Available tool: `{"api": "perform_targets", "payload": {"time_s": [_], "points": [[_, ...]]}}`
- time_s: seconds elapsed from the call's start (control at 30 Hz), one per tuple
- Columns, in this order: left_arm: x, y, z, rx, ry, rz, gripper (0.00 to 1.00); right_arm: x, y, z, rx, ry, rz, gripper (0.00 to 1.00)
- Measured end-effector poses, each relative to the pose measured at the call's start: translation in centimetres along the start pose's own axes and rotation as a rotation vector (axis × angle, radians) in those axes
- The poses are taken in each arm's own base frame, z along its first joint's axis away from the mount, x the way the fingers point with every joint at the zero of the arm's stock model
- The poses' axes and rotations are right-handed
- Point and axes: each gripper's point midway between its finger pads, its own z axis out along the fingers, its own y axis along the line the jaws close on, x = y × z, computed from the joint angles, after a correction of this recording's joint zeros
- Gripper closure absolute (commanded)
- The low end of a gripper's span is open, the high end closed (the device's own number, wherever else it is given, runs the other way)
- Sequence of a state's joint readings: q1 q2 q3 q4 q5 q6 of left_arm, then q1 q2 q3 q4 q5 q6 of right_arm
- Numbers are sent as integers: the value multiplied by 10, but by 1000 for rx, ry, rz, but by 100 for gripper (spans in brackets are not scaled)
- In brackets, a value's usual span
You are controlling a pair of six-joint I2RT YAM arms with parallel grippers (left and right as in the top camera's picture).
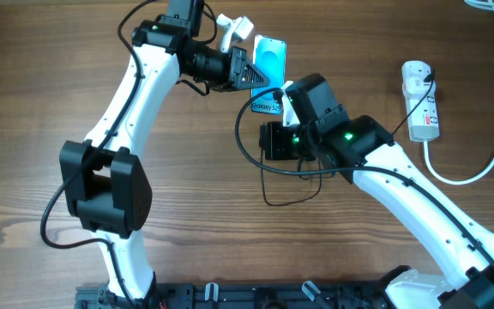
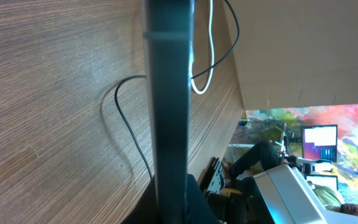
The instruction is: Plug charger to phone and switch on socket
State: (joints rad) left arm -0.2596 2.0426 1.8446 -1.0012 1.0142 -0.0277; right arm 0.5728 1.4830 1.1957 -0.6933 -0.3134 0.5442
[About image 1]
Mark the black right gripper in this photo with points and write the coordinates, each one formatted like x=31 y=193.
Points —
x=274 y=142

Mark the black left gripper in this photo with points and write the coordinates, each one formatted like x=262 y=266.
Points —
x=237 y=65

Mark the blue screen smartphone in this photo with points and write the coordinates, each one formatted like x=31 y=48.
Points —
x=270 y=57

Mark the white power strip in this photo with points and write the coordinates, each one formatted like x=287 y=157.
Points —
x=419 y=87

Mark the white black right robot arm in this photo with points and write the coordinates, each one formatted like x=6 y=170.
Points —
x=366 y=155

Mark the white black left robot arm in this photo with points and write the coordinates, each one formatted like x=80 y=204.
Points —
x=104 y=183

